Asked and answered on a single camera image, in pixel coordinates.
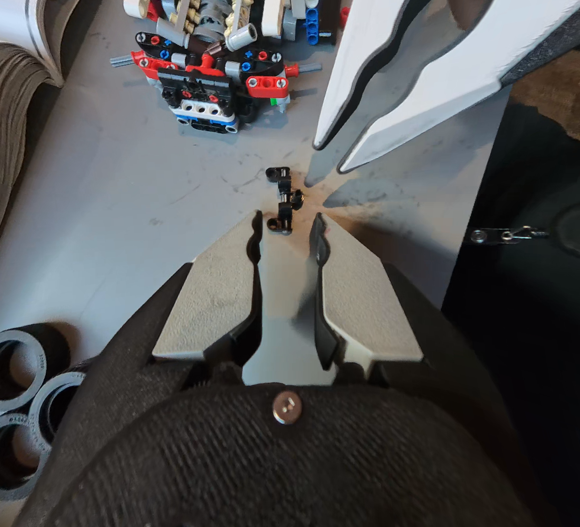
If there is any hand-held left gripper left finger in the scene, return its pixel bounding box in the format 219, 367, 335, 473
152, 210, 264, 368

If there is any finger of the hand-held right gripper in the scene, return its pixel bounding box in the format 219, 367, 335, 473
337, 0, 580, 174
312, 0, 490, 150

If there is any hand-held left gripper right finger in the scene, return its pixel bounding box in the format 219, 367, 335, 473
308, 212, 425, 379

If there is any black toy brick assembly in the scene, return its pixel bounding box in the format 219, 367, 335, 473
265, 167, 305, 238

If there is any grey desk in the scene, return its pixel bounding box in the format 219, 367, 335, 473
0, 0, 513, 386

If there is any person's black clothing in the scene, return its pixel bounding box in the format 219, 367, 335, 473
442, 87, 580, 527

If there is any toy brick car model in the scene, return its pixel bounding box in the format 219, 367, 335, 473
111, 0, 352, 135

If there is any open instruction booklet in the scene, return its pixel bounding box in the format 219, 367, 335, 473
0, 0, 119, 231

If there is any black lanyard with metal clip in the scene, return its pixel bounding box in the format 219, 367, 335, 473
469, 205, 580, 260

